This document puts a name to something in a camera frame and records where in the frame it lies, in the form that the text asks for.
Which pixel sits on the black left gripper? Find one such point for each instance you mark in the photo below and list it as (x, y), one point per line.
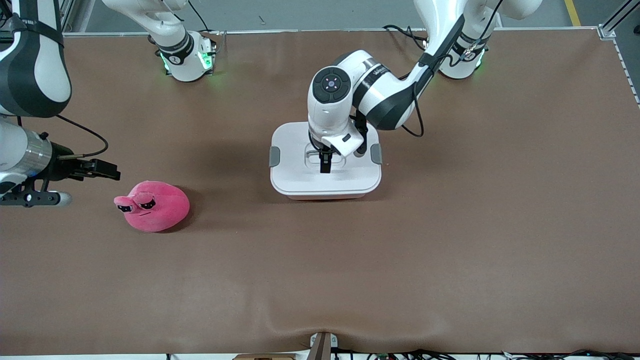
(325, 160)

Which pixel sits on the white box lid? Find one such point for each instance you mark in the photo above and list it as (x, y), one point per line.
(300, 180)

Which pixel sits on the grey lid latch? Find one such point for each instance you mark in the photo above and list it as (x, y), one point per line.
(376, 154)
(274, 157)

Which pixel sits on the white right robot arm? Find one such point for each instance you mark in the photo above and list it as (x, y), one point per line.
(30, 75)

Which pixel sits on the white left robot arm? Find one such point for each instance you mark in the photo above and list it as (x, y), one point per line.
(330, 115)

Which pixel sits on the brown table mat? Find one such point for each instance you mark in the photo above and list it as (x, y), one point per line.
(450, 250)

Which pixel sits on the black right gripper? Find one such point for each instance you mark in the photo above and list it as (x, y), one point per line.
(64, 166)

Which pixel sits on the silver table edge strip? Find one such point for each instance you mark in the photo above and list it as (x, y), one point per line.
(325, 30)

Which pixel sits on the pink plush toy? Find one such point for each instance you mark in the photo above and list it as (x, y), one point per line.
(160, 210)

